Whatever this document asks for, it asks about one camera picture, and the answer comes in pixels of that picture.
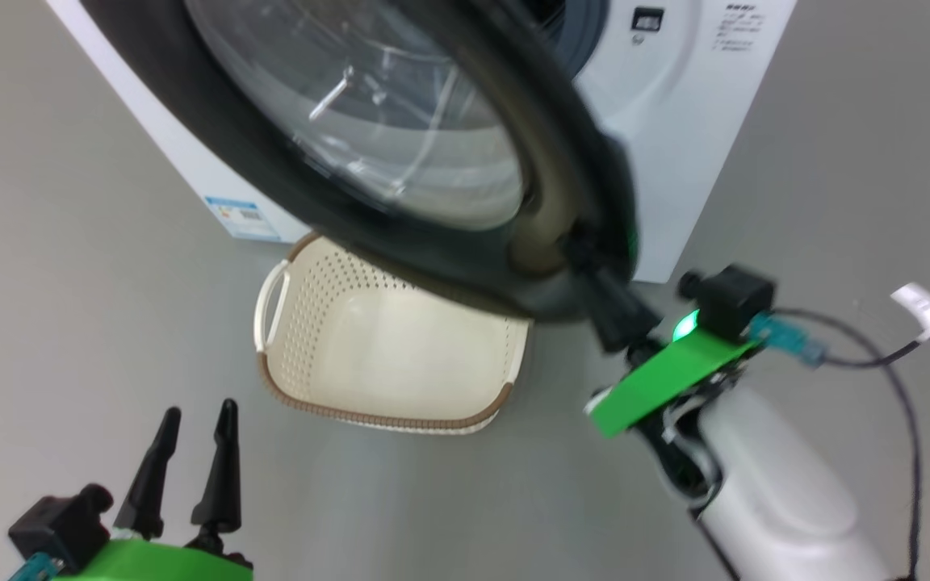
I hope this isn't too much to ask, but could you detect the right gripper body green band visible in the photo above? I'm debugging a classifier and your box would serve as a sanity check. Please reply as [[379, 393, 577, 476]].
[[584, 327, 760, 509]]

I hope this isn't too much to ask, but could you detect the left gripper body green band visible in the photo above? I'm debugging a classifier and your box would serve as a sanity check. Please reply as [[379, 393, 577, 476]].
[[53, 529, 254, 581]]

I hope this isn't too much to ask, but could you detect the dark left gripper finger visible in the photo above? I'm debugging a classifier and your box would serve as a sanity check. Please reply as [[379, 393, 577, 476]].
[[114, 406, 183, 540], [191, 398, 241, 535]]

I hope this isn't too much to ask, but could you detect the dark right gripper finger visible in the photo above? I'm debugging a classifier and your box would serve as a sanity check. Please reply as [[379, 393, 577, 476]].
[[586, 266, 664, 352]]

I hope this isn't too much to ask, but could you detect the dark round washing machine door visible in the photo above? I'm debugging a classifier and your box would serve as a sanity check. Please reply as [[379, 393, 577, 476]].
[[82, 0, 639, 324]]

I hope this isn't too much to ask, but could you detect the white washing machine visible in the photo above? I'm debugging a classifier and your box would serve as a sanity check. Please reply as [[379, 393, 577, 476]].
[[45, 0, 798, 285]]

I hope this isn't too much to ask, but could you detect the cream perforated laundry basket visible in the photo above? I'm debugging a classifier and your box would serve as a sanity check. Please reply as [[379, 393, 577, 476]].
[[253, 232, 532, 437]]

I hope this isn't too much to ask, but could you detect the grey rubber door gasket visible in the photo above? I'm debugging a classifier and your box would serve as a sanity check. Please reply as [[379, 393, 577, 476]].
[[526, 0, 611, 82]]

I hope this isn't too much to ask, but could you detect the blue energy label sticker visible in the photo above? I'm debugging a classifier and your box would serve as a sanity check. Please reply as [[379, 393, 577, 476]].
[[205, 196, 284, 241]]

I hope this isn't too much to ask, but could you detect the teal cable connector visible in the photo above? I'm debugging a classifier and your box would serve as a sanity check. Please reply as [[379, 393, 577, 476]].
[[9, 555, 58, 581], [749, 313, 825, 368]]

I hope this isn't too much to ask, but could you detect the thin black connector cable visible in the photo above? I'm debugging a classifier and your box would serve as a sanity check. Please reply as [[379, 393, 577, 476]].
[[820, 297, 930, 581]]

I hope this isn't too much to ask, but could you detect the thin black camera cable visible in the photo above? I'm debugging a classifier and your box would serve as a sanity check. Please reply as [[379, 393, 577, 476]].
[[770, 307, 926, 581]]

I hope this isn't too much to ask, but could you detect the white cable clip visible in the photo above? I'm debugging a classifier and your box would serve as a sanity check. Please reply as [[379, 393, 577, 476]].
[[890, 282, 930, 344]]

